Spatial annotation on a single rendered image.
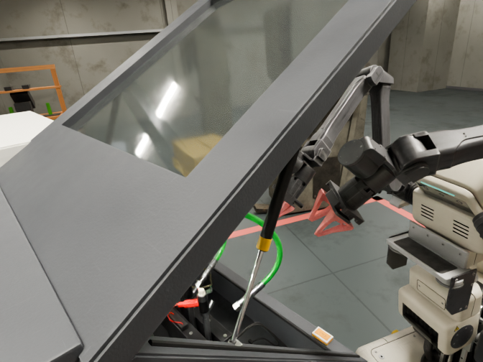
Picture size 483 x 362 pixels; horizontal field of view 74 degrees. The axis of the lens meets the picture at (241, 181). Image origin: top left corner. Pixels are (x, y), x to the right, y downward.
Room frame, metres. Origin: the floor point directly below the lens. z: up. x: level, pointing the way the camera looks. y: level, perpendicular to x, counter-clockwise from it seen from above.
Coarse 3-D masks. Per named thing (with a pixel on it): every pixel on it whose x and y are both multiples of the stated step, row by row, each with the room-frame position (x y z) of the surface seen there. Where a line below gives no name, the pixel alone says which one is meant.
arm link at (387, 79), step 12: (360, 72) 1.19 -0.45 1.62; (384, 72) 1.18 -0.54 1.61; (384, 84) 1.18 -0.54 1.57; (372, 96) 1.19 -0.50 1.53; (384, 96) 1.17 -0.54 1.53; (372, 108) 1.18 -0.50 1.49; (384, 108) 1.16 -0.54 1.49; (372, 120) 1.17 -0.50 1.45; (384, 120) 1.14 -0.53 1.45; (372, 132) 1.15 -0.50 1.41; (384, 132) 1.12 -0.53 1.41; (384, 144) 1.11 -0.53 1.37; (396, 180) 1.05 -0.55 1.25
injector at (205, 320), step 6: (198, 300) 0.67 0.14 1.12; (204, 300) 0.67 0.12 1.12; (198, 306) 0.68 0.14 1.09; (204, 306) 0.67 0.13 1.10; (210, 306) 0.69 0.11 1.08; (204, 312) 0.67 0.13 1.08; (204, 318) 0.68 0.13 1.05; (204, 324) 0.68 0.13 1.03; (204, 330) 0.68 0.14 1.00; (210, 330) 0.68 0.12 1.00; (210, 336) 0.68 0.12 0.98
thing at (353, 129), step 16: (368, 64) 2.94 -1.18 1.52; (352, 128) 3.17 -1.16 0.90; (304, 144) 3.09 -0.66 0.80; (336, 144) 3.17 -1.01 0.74; (336, 160) 3.16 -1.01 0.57; (320, 176) 3.13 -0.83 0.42; (336, 176) 3.16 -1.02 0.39; (352, 176) 3.20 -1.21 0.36; (272, 192) 3.42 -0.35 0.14; (304, 192) 3.11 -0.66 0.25; (256, 208) 3.15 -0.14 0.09; (304, 208) 3.11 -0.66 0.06; (320, 208) 3.16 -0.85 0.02
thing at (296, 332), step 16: (224, 272) 0.99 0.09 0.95; (224, 288) 0.99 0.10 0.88; (240, 288) 0.91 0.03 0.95; (256, 304) 0.85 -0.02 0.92; (272, 304) 0.81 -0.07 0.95; (256, 320) 0.86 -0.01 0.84; (272, 320) 0.79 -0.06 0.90; (288, 320) 0.74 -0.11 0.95; (304, 320) 0.74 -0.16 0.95; (288, 336) 0.74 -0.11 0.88; (304, 336) 0.70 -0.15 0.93; (352, 352) 0.62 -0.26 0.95
